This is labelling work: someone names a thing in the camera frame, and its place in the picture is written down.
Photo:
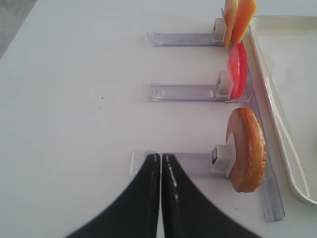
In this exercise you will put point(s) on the white pusher block tomato lane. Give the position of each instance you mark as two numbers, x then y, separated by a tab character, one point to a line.
224	85

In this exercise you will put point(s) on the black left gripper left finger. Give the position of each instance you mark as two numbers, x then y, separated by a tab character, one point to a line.
135	212

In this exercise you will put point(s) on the bun slice left rack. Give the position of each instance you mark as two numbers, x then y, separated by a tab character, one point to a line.
247	131

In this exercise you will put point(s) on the white pusher block left bun lane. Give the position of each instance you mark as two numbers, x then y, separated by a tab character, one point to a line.
223	157

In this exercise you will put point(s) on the clear acrylic left rack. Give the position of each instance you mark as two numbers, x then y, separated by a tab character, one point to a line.
198	165

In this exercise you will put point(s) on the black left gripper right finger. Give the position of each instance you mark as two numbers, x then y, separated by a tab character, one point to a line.
187	213

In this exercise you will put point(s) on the red tomato slice in rack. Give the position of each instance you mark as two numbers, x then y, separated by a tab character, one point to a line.
238	68

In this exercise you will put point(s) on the white pusher block cheese lane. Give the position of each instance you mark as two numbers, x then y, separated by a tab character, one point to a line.
219	30

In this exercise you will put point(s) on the rear orange cheese slice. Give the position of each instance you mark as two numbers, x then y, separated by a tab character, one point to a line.
229	14

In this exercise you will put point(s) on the cream plastic tray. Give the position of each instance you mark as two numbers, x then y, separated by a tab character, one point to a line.
285	48

